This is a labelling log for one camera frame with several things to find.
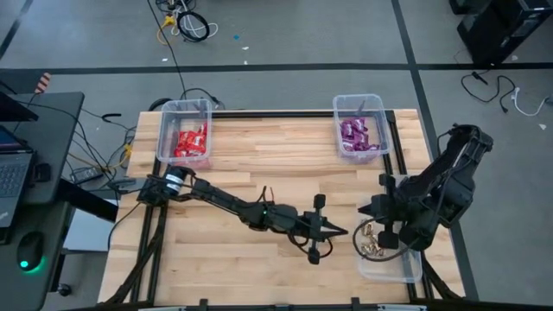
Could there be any black coiled cable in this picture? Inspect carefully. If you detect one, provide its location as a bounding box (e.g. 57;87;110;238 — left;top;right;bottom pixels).
176;10;212;43

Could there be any large clear plastic bin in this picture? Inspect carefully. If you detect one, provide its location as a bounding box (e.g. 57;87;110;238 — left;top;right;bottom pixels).
354;196;423;285

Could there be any black camera cable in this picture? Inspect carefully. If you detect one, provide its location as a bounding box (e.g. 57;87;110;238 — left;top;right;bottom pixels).
287;232;334;259
352;219;410;263

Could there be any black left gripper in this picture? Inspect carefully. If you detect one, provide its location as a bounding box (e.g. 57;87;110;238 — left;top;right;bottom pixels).
296;194;349;251

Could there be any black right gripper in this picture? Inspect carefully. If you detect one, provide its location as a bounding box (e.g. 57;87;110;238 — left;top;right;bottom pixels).
357;172;410;227

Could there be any black power adapter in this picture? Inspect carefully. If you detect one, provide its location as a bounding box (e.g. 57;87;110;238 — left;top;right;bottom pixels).
71;166;105;183

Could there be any black left camera cable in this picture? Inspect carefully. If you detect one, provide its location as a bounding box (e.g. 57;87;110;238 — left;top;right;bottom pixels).
287;232;334;259

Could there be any black right camera cable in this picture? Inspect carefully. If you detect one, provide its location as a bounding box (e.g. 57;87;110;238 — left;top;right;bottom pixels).
352;219;410;263

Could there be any small clear plastic bin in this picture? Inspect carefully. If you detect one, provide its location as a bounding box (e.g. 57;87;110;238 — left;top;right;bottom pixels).
331;93;392;165
156;98;214;168

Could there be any white floor cable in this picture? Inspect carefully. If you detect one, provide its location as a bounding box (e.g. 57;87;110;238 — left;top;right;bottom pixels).
170;0;219;39
511;86;553;117

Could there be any black computer tower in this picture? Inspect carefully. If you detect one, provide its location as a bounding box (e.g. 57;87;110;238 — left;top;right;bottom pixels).
448;0;553;67

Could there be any black computer mouse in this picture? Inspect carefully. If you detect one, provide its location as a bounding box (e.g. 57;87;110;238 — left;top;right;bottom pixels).
16;231;44;273

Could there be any grey laptop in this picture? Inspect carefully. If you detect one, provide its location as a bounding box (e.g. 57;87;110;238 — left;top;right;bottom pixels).
0;124;35;228

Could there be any orange striped marker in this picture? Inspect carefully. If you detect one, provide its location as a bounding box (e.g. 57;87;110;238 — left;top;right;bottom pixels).
34;72;53;95

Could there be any white panel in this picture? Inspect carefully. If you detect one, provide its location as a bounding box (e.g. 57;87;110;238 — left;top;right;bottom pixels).
63;198;120;253

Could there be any black desk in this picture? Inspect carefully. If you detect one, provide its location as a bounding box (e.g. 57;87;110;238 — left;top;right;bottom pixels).
0;91;86;311

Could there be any yellow extension cable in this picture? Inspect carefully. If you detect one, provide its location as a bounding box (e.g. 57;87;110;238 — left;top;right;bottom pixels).
154;14;176;48

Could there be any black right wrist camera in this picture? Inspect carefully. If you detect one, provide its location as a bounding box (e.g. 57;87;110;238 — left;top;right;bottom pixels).
378;231;399;251

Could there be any black monitor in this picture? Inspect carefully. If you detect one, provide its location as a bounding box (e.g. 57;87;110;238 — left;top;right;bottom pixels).
0;79;40;123

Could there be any long black floor cable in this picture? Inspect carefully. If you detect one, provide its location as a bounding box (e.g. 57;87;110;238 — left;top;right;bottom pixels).
146;0;189;105

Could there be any thin yellow cable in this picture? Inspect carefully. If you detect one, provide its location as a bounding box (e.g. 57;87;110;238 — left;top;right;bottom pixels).
71;144;133;170

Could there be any black floor cable with plug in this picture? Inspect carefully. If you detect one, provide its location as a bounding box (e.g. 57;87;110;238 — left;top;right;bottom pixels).
460;71;518;114

